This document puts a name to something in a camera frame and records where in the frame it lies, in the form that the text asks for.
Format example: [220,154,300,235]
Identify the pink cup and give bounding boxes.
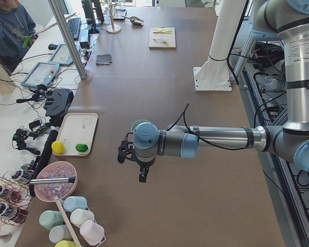
[79,220,106,246]

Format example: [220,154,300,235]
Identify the black keyboard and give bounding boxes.
[67,17,81,41]

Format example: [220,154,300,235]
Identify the white cup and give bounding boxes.
[70,208,95,227]

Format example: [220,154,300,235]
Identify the far teach pendant tablet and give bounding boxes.
[49,44,73,66]

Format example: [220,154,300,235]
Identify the person in blue hoodie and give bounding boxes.
[0,1,38,72]

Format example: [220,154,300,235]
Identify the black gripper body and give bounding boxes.
[137,156,155,174]

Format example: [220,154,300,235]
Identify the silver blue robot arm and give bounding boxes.
[131,1,309,182]

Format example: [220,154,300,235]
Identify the light blue cup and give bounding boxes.
[63,196,88,213]

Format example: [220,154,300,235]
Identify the pale green bowl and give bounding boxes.
[131,119,150,132]

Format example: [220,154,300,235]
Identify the near teach pendant tablet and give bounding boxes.
[21,62,60,88]

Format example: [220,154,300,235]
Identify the green cup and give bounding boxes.
[39,210,63,231]

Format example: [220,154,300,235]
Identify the cream plastic tray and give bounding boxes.
[53,113,98,156]

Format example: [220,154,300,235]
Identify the white ceramic spoon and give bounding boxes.
[153,37,167,43]

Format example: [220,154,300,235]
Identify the metal scoop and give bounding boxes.
[123,15,144,26]

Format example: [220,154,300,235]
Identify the teach pendant tablet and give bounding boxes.
[21,62,60,88]
[49,44,73,66]

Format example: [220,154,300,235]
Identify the grey folded cloth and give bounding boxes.
[95,54,112,65]

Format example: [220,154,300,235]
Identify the green lime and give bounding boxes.
[75,143,89,153]

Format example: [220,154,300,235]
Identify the wooden mug tree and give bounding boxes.
[106,3,121,34]

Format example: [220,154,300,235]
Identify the yellow lemon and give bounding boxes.
[51,140,65,155]

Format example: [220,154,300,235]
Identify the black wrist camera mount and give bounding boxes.
[117,132,137,164]

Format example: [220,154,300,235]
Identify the white camera post with base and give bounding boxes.
[193,0,248,91]

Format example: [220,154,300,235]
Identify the pink bowl with ice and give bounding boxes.
[34,161,78,202]

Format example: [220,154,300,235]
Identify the bamboo cutting board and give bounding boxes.
[148,27,176,49]

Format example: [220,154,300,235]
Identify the aluminium frame post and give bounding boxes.
[48,0,87,79]

